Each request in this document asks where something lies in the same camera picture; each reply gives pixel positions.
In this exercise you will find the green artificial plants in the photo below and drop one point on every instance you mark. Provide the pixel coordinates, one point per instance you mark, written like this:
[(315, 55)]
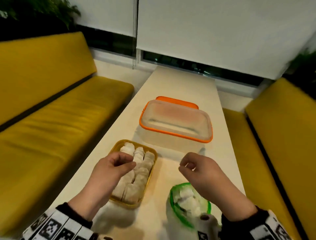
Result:
[(56, 10), (303, 71)]

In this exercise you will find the person's left forearm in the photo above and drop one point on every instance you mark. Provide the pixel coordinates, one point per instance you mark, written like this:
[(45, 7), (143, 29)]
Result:
[(86, 205)]

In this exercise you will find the yellow bench seat cushion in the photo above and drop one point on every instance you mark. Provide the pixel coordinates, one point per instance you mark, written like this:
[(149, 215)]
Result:
[(54, 138), (242, 153)]

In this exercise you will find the group of white tea bags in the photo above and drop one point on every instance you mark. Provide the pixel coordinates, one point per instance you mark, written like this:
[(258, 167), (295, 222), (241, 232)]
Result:
[(138, 183)]

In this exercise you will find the person's left hand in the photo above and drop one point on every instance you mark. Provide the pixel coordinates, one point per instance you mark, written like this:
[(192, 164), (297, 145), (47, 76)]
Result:
[(106, 175)]

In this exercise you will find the person's right hand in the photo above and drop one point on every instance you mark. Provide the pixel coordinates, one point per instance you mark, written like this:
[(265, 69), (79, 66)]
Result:
[(202, 173)]

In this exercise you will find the clear plastic bag green zip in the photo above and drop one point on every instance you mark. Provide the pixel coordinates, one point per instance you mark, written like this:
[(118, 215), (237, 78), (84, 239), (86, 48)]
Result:
[(172, 212)]

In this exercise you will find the translucent yellow tray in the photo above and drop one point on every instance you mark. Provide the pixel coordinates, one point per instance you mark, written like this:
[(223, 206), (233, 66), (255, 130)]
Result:
[(116, 146)]

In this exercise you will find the black right wrist marker band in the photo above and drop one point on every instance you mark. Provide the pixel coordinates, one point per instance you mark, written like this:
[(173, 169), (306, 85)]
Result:
[(259, 225)]

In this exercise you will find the black left wrist marker band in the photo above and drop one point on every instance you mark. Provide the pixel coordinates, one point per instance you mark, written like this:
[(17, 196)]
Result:
[(59, 225)]

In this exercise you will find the black planter box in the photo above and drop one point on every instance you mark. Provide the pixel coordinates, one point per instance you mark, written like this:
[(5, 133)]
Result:
[(32, 28)]

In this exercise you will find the clear container orange rim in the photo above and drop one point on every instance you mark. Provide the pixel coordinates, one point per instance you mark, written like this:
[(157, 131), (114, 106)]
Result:
[(153, 141)]

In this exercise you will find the black wrist marker band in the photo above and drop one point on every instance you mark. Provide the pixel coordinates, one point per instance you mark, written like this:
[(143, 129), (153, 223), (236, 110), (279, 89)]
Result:
[(59, 225), (259, 225)]

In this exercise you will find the dark window pane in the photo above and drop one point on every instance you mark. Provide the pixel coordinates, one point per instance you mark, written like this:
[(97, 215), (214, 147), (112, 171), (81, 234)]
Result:
[(108, 40), (202, 69)]

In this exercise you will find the person's right forearm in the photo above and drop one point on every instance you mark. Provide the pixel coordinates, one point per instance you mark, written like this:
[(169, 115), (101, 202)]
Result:
[(234, 202)]

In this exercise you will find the orange container lid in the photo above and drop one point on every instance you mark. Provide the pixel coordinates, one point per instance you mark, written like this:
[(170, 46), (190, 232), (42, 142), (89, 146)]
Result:
[(177, 100)]

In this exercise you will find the white roller blind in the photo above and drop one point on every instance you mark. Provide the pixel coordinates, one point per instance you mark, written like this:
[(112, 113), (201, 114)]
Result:
[(106, 14), (222, 32)]

